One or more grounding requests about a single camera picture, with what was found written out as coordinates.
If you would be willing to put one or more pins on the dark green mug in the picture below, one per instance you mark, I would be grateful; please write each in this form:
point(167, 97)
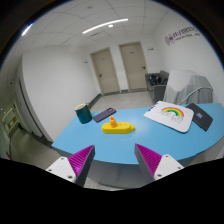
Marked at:
point(83, 113)

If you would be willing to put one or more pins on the long ceiling light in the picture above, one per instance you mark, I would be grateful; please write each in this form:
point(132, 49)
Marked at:
point(105, 24)

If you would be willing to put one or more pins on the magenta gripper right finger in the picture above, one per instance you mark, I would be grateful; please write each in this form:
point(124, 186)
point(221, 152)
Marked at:
point(153, 165)

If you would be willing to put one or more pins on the right beige door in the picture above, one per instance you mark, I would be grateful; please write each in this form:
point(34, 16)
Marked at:
point(135, 65)

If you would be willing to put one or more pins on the left beige door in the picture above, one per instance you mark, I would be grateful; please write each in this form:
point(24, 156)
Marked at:
point(105, 71)

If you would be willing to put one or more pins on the white rainbow drawing board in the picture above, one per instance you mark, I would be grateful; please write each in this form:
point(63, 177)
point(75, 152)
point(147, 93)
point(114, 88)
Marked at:
point(171, 115)

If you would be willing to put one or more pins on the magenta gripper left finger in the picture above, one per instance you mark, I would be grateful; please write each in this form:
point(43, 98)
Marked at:
point(74, 168)

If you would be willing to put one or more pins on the grey cloth-covered equipment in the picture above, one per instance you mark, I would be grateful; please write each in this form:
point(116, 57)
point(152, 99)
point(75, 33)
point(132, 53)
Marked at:
point(185, 87)

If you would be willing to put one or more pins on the purple smartphone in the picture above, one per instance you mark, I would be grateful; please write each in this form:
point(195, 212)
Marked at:
point(106, 113)

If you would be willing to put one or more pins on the beige door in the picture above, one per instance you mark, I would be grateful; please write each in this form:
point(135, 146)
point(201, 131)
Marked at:
point(105, 71)
point(135, 65)

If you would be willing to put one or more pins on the orange charger plug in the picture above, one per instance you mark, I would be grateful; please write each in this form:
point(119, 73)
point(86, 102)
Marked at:
point(113, 122)

